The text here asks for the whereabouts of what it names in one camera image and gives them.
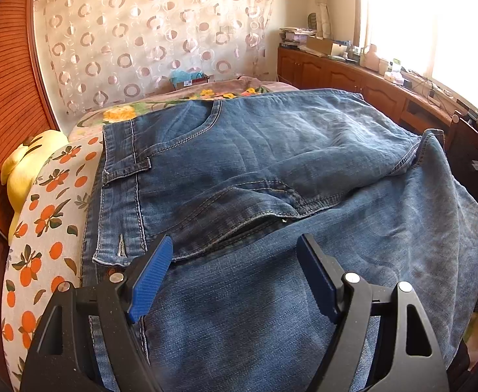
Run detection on blue denim jeans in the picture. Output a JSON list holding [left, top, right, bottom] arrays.
[[82, 90, 478, 391]]

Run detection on orange fruit print bedsheet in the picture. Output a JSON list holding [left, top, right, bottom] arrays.
[[1, 132, 103, 390]]

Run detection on yellow plush toy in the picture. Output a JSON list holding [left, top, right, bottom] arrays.
[[0, 129, 68, 245]]

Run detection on floral flower blanket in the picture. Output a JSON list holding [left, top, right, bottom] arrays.
[[68, 76, 296, 142]]

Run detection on cardboard box on cabinet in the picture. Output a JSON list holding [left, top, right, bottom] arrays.
[[305, 36, 347, 56]]

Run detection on long wooden cabinet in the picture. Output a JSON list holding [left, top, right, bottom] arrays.
[[277, 45, 456, 132]]

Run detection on blue item on box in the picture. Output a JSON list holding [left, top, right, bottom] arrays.
[[169, 69, 205, 89]]

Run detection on circle pattern lace curtain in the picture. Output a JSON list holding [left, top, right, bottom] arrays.
[[34, 0, 274, 130]]

